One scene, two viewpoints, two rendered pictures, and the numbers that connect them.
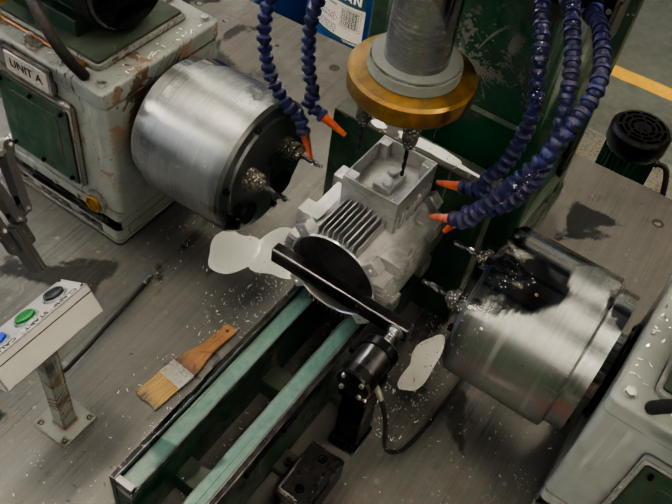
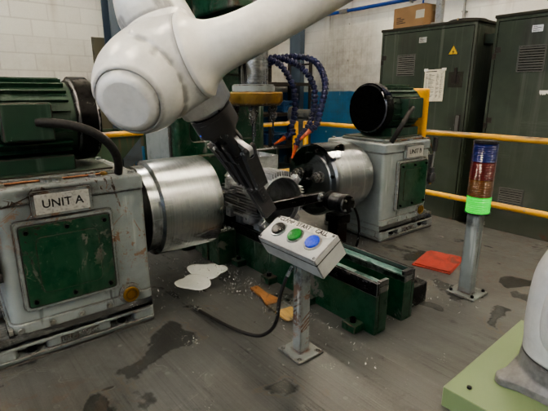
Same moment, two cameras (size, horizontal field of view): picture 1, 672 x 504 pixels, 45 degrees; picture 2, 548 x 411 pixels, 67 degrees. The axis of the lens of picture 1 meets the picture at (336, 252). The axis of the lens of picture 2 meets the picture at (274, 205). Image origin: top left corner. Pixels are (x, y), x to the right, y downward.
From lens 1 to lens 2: 1.33 m
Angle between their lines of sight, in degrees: 63
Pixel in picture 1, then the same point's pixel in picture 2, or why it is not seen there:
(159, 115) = (165, 178)
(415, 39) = (265, 65)
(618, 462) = (392, 176)
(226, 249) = (191, 283)
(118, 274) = (181, 321)
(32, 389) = (267, 364)
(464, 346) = (342, 176)
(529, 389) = (364, 174)
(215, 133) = (199, 169)
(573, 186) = not seen: hidden behind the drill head
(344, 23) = not seen: outside the picture
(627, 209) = not seen: hidden behind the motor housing
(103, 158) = (137, 239)
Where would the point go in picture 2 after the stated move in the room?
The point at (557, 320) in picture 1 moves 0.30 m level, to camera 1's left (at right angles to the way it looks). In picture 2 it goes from (349, 148) to (322, 160)
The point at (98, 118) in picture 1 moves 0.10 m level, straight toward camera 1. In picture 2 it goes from (134, 201) to (178, 201)
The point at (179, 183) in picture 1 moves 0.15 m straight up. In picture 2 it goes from (199, 209) to (196, 149)
